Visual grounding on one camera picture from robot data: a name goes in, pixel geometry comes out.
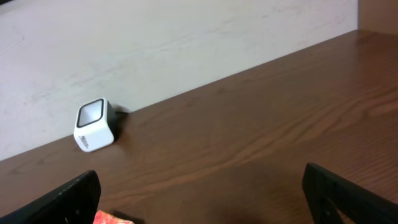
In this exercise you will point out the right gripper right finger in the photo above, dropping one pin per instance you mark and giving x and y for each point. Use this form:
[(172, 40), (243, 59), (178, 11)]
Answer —
[(327, 194)]

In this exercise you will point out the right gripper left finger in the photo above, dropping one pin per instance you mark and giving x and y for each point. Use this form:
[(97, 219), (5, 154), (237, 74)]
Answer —
[(73, 202)]

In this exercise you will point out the small orange snack box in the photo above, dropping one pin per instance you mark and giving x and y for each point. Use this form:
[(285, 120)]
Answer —
[(102, 217)]

